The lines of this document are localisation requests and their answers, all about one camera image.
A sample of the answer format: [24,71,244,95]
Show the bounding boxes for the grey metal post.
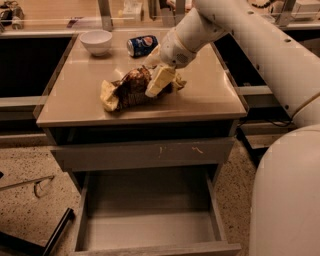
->
[175,0,185,25]
[97,0,113,31]
[276,0,296,27]

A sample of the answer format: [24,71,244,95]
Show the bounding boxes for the grey metal post left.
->
[97,0,113,31]

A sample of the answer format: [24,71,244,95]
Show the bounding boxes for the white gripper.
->
[143,29,196,98]

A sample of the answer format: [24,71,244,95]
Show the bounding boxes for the grey drawer cabinet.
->
[33,28,250,256]

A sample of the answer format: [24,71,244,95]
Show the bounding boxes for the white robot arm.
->
[146,0,320,256]

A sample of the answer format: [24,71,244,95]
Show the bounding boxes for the grey metal post middle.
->
[175,0,185,25]

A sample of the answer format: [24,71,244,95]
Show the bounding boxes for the grey metal post right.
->
[276,0,296,27]

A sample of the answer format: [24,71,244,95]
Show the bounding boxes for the brown chip bag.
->
[100,65,186,112]

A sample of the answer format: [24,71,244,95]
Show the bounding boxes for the white ceramic bowl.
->
[80,30,112,56]

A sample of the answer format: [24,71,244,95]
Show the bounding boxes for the metal rod on floor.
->
[0,175,55,198]

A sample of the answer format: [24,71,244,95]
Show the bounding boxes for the open middle drawer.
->
[71,167,241,256]

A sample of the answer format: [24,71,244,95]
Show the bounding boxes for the black bar on floor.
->
[0,208,75,256]

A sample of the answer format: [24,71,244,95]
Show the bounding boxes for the blue Pepsi can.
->
[127,35,158,58]

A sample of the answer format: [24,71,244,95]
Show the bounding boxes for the closed top drawer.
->
[51,137,234,172]

